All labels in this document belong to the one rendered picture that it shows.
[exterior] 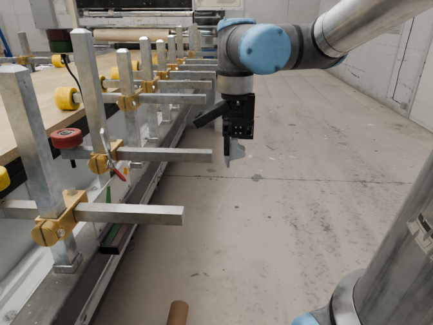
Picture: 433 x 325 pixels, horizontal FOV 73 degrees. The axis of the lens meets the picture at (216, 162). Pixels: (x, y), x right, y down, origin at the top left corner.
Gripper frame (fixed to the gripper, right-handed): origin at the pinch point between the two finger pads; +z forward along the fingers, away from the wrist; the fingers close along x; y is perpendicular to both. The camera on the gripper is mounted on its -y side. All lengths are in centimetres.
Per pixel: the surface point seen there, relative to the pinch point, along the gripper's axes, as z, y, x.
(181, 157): -2.1, -12.5, -1.4
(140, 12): -44, -96, 254
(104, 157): -4.0, -32.2, -6.7
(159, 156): -2.1, -18.7, -1.4
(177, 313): 75, -20, 7
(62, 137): -8.1, -44.5, -3.5
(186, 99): -12.2, -14.5, 23.6
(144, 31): -26, -93, 252
